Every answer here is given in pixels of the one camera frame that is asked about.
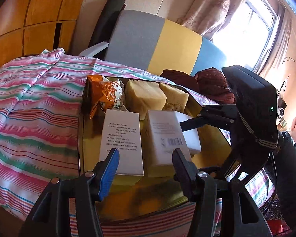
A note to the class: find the white carton box with barcode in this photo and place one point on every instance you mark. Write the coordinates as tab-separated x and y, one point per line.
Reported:
164	136

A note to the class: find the striped pink green tablecloth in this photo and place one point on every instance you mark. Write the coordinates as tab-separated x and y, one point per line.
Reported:
40	102

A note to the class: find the beige patterned curtain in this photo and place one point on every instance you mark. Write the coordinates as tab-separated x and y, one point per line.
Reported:
207	17

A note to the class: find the dark red jacket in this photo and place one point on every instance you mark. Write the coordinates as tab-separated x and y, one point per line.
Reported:
209	82

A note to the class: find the orange snack bag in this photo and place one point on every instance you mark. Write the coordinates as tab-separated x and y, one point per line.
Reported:
105	94

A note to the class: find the gold metal tin tray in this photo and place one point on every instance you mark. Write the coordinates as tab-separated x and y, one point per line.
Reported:
133	196

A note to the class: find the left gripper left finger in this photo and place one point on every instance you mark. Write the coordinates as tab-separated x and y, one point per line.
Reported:
91	187

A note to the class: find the white carton box with text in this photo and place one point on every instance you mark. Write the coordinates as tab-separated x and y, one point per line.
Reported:
121	131

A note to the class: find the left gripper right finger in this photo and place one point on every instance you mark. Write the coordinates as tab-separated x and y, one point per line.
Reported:
200	188

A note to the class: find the grey yellow blue chair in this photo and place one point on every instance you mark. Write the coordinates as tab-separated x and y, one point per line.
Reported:
154	44

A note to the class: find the dark sleeve forearm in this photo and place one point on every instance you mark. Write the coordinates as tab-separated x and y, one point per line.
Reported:
284	177

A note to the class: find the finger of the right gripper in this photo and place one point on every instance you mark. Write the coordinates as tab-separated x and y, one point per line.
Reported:
212	120
225	110

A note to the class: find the yellow sponge block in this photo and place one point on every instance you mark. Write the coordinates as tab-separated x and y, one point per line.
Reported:
142	96
176	99

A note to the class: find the black rolled mat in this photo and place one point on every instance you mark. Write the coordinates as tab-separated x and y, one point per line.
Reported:
105	26

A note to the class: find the wooden wardrobe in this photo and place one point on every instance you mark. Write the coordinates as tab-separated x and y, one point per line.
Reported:
27	27

